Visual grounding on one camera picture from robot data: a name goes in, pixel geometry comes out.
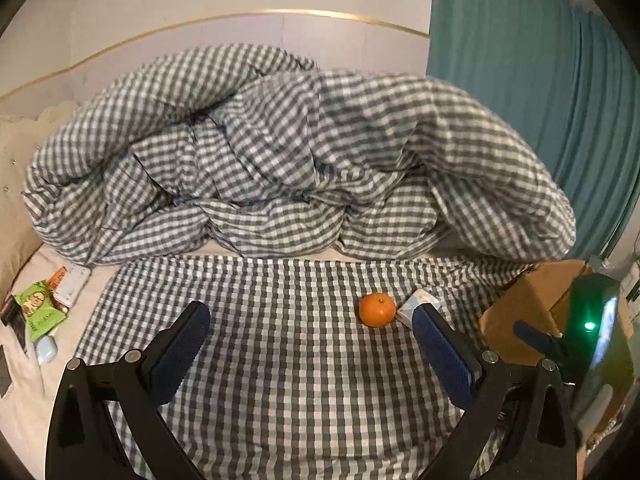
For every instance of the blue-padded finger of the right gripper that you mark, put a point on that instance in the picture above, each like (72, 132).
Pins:
(551, 347)

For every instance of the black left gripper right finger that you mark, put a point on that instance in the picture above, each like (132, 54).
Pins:
(539, 439)

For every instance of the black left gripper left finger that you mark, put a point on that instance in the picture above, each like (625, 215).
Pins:
(83, 442)

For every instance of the blue floral tissue pack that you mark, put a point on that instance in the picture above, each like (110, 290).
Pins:
(418, 298)

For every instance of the orange mandarin fruit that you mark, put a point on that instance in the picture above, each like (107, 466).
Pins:
(377, 310)

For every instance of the brown cardboard box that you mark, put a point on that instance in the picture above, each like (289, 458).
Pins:
(540, 297)

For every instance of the light blue small case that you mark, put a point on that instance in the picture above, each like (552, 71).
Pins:
(46, 349)

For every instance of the green snack packet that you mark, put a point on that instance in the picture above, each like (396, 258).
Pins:
(40, 312)

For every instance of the white orange flat box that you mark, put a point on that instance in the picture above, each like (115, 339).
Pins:
(67, 283)

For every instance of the grey checkered bed sheet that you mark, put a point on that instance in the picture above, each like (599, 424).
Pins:
(289, 384)

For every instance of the grey checkered duvet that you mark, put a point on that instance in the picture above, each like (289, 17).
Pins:
(258, 150)

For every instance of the teal curtain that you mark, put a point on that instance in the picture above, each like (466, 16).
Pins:
(560, 76)

